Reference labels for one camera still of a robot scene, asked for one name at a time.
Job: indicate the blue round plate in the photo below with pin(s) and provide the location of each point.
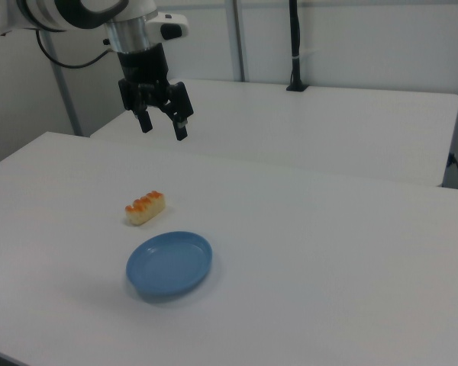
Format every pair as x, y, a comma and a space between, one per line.
168, 267

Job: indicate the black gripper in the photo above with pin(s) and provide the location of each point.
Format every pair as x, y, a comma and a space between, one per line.
145, 65

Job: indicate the grey partition post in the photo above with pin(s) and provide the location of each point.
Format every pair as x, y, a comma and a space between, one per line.
66, 103
239, 38

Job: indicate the bread with orange topping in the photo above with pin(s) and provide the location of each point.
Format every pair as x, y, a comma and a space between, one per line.
145, 211

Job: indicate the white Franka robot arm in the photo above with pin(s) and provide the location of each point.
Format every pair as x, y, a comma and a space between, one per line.
53, 11

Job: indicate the white side table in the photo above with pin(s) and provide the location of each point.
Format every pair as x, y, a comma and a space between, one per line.
309, 126

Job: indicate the black camera pole with base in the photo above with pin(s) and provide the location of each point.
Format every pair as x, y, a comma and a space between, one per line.
295, 38

